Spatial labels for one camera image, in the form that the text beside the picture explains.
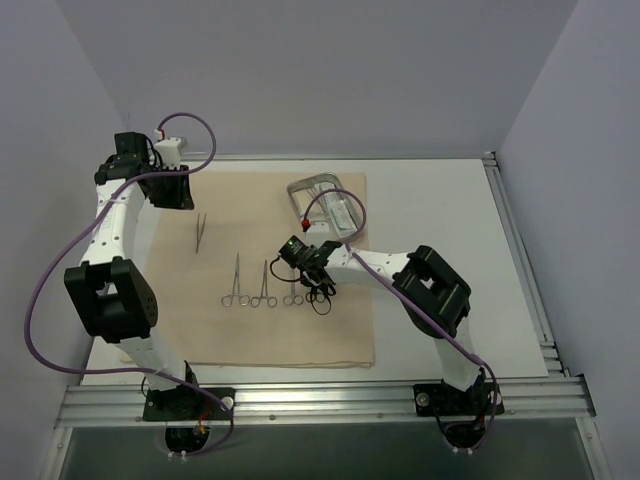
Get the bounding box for thin metal tweezers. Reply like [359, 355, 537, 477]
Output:
[195, 213, 207, 254]

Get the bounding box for metal instrument tray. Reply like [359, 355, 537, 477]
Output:
[286, 172, 364, 246]

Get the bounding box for surgical forceps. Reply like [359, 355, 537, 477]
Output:
[249, 261, 278, 308]

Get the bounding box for beige cloth wrap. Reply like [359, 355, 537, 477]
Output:
[136, 172, 374, 368]

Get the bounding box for white packet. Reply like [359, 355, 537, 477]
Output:
[323, 192, 357, 237]

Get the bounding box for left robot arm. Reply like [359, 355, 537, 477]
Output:
[64, 131, 202, 419]

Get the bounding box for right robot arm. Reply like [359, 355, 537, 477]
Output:
[278, 236, 485, 413]

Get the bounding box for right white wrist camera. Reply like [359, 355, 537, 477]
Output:
[301, 218, 330, 235]

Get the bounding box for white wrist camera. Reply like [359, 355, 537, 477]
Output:
[301, 218, 330, 235]
[153, 129, 187, 170]

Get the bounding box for right black thin cable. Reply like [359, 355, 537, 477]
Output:
[268, 257, 339, 317]

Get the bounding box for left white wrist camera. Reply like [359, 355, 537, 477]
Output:
[153, 129, 187, 170]

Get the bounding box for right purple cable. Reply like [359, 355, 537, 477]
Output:
[301, 189, 504, 456]

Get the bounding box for purple cable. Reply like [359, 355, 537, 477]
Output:
[23, 112, 235, 457]
[301, 189, 504, 456]

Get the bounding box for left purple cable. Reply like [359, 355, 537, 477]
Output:
[23, 112, 235, 457]

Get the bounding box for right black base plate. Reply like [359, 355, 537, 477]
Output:
[413, 382, 494, 417]

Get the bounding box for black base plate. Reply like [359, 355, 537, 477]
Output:
[142, 386, 236, 422]
[413, 382, 494, 417]

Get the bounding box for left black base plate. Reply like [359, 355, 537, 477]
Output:
[142, 386, 236, 422]

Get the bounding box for aluminium frame rail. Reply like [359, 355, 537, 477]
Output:
[56, 376, 596, 428]

